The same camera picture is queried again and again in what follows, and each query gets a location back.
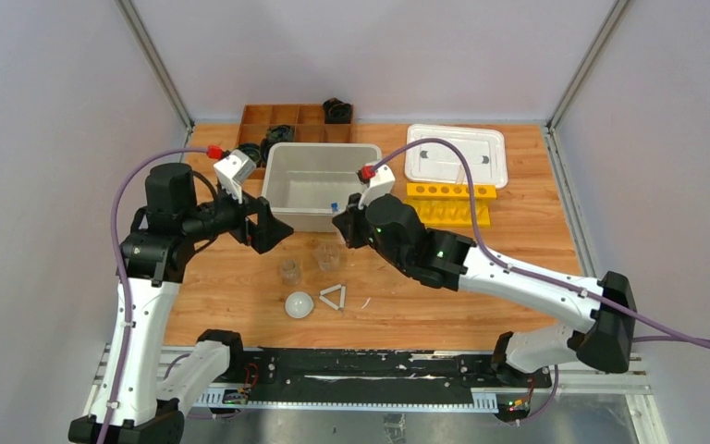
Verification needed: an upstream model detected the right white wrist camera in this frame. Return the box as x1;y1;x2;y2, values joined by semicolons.
357;165;396;209

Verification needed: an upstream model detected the white bin lid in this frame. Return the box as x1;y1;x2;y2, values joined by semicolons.
403;123;508;190

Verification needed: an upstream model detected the white clay triangle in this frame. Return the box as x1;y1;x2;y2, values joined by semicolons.
319;284;347;311

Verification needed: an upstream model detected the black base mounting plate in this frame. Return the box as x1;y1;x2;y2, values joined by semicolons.
215;348;552;406

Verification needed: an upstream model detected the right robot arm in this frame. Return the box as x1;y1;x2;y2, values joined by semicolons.
333;194;636;387

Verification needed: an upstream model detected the yellow test tube rack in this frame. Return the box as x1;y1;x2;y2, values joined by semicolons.
405;182;496;228

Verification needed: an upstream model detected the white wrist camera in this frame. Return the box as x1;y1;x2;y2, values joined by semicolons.
357;165;396;209
214;149;256;204

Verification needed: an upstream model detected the white round dish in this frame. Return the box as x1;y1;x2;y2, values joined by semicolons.
284;291;314;319

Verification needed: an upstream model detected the wooden compartment tray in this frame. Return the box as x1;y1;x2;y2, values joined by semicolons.
236;98;354;179

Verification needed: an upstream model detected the clear test tube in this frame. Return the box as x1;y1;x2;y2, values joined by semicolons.
456;165;468;186

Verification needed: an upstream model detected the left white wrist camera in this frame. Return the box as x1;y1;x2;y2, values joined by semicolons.
214;149;256;204

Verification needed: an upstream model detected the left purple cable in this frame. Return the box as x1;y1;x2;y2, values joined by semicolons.
94;145;225;444

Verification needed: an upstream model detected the clear glass beaker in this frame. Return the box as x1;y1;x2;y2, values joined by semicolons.
313;243;340;272

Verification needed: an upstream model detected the white plastic bin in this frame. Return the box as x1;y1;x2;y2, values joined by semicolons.
262;142;382;232

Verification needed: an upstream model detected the small clear glass jar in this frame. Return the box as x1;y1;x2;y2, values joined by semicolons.
280;259;301;286

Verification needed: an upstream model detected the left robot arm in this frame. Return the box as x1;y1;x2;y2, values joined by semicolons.
68;157;292;443

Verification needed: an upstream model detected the black round lens part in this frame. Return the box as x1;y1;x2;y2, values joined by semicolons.
237;142;263;167
260;138;276;164
322;98;353;125
265;125;295;143

